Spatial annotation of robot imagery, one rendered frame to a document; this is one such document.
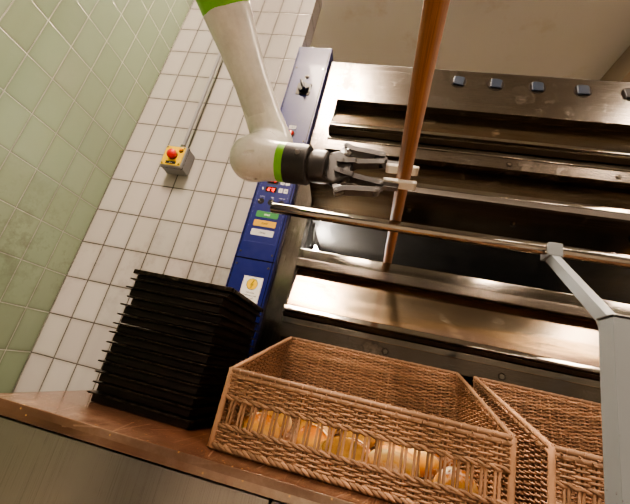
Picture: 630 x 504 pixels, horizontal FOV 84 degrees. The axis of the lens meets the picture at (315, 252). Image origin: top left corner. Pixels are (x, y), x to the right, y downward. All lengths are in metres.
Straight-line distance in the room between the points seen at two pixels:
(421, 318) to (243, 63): 0.92
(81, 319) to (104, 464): 0.86
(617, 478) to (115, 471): 0.80
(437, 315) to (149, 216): 1.18
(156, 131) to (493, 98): 1.47
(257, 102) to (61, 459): 0.84
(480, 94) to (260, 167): 1.16
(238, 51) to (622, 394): 0.96
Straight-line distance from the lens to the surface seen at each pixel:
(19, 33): 1.58
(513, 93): 1.79
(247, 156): 0.82
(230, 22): 0.93
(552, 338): 1.38
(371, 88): 1.72
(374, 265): 1.29
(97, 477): 0.84
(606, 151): 1.68
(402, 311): 1.26
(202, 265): 1.41
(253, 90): 0.93
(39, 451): 0.91
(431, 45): 0.54
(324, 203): 1.37
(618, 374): 0.74
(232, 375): 0.78
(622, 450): 0.73
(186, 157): 1.60
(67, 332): 1.64
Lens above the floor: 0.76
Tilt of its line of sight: 18 degrees up
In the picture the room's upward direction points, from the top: 13 degrees clockwise
